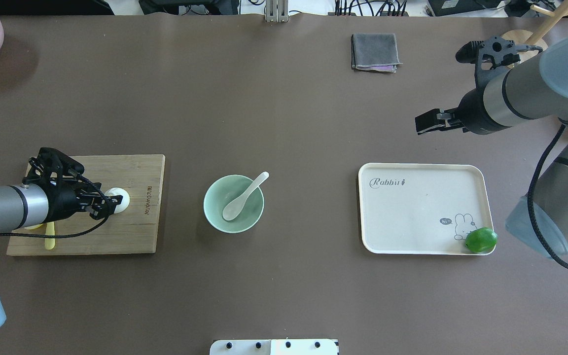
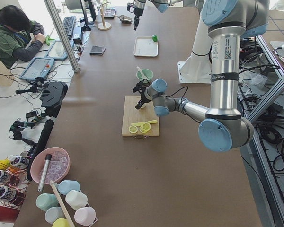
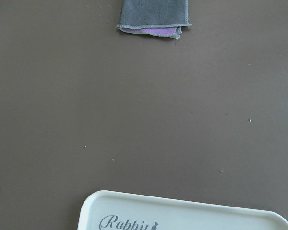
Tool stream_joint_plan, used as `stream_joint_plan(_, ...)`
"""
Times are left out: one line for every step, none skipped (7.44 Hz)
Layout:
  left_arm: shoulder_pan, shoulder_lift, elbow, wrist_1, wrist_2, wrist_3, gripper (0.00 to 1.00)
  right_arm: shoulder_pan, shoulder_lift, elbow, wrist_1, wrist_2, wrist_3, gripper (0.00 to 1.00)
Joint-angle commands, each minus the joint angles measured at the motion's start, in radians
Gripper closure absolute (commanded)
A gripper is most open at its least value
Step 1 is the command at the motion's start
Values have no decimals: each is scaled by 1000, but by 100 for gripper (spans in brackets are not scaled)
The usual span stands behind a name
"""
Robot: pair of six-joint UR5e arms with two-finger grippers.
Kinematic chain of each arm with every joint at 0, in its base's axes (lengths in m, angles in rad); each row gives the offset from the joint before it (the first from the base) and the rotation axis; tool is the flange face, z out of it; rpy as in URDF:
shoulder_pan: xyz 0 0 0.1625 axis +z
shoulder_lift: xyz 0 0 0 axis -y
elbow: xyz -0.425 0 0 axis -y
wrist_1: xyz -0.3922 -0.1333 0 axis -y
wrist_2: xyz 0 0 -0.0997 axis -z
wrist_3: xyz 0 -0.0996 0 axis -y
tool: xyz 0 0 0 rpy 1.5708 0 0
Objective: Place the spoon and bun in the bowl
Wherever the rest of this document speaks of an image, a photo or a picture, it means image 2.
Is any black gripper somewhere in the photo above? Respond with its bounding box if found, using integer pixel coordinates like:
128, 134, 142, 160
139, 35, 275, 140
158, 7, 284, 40
135, 87, 152, 109
133, 1, 145, 30

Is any white ceramic spoon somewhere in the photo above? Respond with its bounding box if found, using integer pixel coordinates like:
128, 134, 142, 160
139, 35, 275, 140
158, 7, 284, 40
136, 66, 148, 80

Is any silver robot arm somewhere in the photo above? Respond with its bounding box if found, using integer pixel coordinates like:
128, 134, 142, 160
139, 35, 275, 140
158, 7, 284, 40
133, 0, 269, 152
127, 0, 181, 31

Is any mint green bowl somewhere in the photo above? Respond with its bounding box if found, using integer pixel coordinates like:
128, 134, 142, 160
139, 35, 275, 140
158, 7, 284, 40
136, 69, 154, 84

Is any pink bowl with ice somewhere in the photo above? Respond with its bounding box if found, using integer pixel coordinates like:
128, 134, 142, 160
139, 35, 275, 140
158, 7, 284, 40
30, 147, 71, 184

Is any metal scoop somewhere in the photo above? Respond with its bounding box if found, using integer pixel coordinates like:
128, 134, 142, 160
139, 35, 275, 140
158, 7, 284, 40
112, 14, 133, 24

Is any wooden cutting board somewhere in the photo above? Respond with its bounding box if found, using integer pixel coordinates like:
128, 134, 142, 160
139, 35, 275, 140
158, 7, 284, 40
122, 95, 160, 137

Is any yellow plastic knife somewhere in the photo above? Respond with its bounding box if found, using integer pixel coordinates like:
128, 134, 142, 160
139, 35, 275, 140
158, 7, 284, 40
131, 120, 158, 126

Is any lemon slice stack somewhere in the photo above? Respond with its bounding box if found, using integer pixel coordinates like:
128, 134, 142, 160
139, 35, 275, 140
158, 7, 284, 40
139, 124, 151, 133

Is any green toy fruit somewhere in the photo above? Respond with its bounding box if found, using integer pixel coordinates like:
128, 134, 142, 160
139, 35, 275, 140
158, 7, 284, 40
152, 35, 158, 42

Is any single lemon slice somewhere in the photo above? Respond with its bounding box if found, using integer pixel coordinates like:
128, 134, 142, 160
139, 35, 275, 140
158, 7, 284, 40
128, 125, 138, 134

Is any cream serving tray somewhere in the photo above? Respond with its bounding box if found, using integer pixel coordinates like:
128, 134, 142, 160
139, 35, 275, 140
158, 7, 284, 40
133, 36, 159, 57

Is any wooden mug tree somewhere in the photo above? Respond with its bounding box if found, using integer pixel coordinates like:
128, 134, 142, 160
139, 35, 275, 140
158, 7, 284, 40
98, 3, 111, 31

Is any grey folded cloth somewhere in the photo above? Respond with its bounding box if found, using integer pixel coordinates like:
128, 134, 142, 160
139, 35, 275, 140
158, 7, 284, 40
89, 45, 106, 56

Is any black keyboard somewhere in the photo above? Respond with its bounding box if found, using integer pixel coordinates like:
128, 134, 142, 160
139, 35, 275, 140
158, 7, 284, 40
62, 16, 76, 37

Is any upper blue teach pendant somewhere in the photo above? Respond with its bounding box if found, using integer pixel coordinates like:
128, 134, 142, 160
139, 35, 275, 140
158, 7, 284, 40
45, 40, 67, 61

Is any blue teach pendant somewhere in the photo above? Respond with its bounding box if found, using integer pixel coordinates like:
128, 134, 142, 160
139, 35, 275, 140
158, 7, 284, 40
45, 40, 67, 61
19, 57, 54, 81

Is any lower blue teach pendant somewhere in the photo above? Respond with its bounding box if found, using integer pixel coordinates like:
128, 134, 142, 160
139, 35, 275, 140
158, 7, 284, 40
19, 57, 54, 81

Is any metal cylinder tool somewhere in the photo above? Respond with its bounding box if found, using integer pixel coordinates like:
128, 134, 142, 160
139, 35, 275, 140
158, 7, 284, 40
37, 154, 52, 192

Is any white cup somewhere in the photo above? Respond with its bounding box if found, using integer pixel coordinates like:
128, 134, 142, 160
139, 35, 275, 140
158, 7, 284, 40
65, 190, 88, 210

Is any wooden cup rack pole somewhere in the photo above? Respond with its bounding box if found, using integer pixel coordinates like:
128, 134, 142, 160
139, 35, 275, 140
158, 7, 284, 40
50, 181, 75, 227

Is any seated person green jacket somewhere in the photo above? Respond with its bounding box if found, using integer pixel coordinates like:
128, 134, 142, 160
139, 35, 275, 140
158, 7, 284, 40
0, 5, 46, 69

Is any pink cup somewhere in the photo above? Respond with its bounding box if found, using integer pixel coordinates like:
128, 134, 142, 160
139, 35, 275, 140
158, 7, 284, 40
74, 207, 96, 226

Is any mint cup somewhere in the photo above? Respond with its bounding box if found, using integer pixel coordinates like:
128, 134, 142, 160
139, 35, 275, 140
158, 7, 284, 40
35, 193, 58, 211

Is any light blue lower cup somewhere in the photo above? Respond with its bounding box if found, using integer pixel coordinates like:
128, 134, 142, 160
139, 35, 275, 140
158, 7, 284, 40
44, 207, 65, 224

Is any yellow cup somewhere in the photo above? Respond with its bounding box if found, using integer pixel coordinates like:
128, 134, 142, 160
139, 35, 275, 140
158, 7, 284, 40
52, 218, 70, 227

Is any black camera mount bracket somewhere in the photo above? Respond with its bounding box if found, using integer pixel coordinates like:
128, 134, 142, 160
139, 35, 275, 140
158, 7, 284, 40
127, 2, 135, 13

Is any arm camera bracket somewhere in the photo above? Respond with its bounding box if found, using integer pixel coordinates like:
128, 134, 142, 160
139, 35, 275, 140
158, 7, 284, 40
133, 81, 147, 94

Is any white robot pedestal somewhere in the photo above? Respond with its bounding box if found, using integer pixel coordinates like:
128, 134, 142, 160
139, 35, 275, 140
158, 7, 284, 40
178, 18, 212, 84

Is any aluminium frame post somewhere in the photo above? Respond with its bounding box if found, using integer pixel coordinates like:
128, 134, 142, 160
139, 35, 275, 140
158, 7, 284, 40
44, 0, 80, 73

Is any copper wire bottle rack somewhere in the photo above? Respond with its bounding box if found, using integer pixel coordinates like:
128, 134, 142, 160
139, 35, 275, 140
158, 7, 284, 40
0, 155, 30, 209

